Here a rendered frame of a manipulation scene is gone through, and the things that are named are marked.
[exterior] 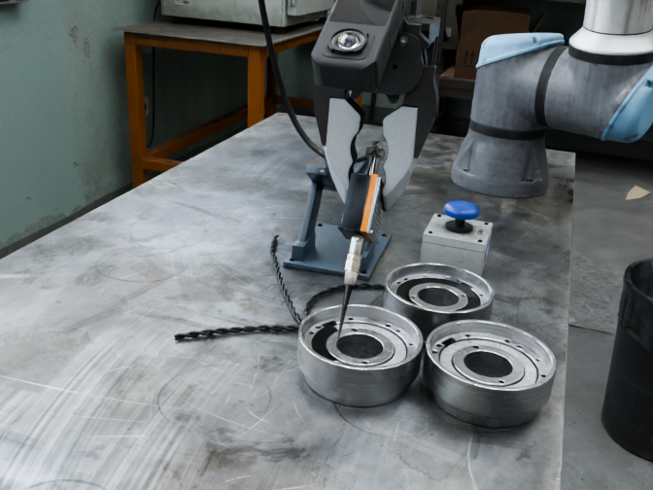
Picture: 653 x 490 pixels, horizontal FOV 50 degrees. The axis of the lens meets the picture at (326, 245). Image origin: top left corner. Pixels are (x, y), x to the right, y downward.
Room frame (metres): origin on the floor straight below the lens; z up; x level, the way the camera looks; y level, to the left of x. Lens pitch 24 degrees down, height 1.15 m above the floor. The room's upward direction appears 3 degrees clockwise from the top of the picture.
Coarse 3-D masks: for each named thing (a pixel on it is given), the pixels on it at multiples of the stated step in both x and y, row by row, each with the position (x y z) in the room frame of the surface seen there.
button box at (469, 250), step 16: (432, 224) 0.76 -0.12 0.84; (448, 224) 0.75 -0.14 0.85; (464, 224) 0.75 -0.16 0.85; (480, 224) 0.77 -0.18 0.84; (432, 240) 0.72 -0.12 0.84; (448, 240) 0.72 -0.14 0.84; (464, 240) 0.71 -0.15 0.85; (480, 240) 0.71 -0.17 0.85; (432, 256) 0.72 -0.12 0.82; (448, 256) 0.72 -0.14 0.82; (464, 256) 0.71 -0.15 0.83; (480, 256) 0.71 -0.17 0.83; (480, 272) 0.70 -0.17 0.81
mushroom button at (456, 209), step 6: (450, 204) 0.75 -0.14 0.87; (456, 204) 0.75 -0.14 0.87; (462, 204) 0.75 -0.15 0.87; (468, 204) 0.75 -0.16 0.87; (444, 210) 0.75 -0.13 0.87; (450, 210) 0.74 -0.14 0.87; (456, 210) 0.73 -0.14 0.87; (462, 210) 0.73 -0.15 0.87; (468, 210) 0.73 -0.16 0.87; (474, 210) 0.74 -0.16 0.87; (450, 216) 0.73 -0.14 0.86; (456, 216) 0.73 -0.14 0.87; (462, 216) 0.73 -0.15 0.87; (468, 216) 0.73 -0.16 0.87; (474, 216) 0.73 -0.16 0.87; (456, 222) 0.74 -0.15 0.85; (462, 222) 0.74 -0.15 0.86
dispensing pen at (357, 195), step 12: (372, 144) 0.57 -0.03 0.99; (372, 156) 0.56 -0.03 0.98; (384, 156) 0.56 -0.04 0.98; (372, 168) 0.56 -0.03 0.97; (360, 180) 0.53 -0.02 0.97; (348, 192) 0.53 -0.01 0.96; (360, 192) 0.53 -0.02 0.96; (348, 204) 0.52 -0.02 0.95; (360, 204) 0.52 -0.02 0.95; (348, 216) 0.52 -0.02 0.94; (360, 216) 0.52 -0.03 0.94; (348, 228) 0.51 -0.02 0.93; (360, 228) 0.51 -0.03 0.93; (360, 240) 0.52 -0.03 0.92; (348, 252) 0.52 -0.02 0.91; (360, 252) 0.51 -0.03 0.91; (348, 264) 0.51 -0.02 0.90; (360, 264) 0.51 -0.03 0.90; (348, 276) 0.50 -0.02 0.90; (348, 288) 0.50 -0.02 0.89; (348, 300) 0.50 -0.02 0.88
